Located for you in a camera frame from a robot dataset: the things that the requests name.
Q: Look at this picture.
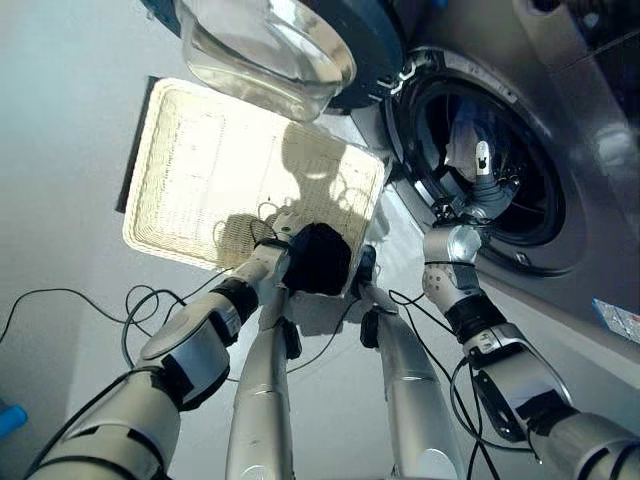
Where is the blue plastic object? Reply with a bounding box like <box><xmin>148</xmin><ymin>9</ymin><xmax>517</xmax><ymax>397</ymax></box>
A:
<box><xmin>0</xmin><ymin>399</ymin><xmax>28</xmax><ymax>444</ymax></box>

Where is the silver front-loading washing machine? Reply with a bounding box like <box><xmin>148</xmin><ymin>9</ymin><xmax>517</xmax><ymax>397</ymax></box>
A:
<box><xmin>349</xmin><ymin>0</ymin><xmax>640</xmax><ymax>426</ymax></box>

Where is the blue label sticker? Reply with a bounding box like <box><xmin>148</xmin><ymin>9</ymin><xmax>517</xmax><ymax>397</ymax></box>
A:
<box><xmin>592</xmin><ymin>297</ymin><xmax>640</xmax><ymax>344</ymax></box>

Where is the silver right robot leg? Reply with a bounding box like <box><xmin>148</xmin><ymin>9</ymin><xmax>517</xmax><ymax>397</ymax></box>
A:
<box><xmin>358</xmin><ymin>244</ymin><xmax>469</xmax><ymax>480</ymax></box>

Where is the white cloth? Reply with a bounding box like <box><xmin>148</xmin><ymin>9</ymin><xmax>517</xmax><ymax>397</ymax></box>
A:
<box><xmin>443</xmin><ymin>121</ymin><xmax>482</xmax><ymax>177</ymax></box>

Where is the round glass washing machine door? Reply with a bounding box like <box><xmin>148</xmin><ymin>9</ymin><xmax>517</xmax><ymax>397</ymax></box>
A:
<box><xmin>139</xmin><ymin>0</ymin><xmax>407</xmax><ymax>124</ymax></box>

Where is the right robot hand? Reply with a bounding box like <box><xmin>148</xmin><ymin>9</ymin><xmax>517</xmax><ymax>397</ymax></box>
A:
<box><xmin>433</xmin><ymin>140</ymin><xmax>522</xmax><ymax>226</ymax></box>

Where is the silver left robot leg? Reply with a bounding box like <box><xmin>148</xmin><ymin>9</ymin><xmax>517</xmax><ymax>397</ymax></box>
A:
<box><xmin>224</xmin><ymin>293</ymin><xmax>302</xmax><ymax>480</ymax></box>

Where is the silver robot leg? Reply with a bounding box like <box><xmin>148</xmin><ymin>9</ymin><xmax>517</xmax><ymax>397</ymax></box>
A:
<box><xmin>358</xmin><ymin>244</ymin><xmax>469</xmax><ymax>480</ymax></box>
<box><xmin>224</xmin><ymin>293</ymin><xmax>302</xmax><ymax>480</ymax></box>

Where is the white woven laundry basket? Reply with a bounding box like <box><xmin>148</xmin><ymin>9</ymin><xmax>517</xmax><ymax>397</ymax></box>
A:
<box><xmin>121</xmin><ymin>76</ymin><xmax>387</xmax><ymax>337</ymax></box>

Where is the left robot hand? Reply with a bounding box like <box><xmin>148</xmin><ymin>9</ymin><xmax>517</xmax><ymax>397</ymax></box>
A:
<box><xmin>268</xmin><ymin>209</ymin><xmax>353</xmax><ymax>298</ymax></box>

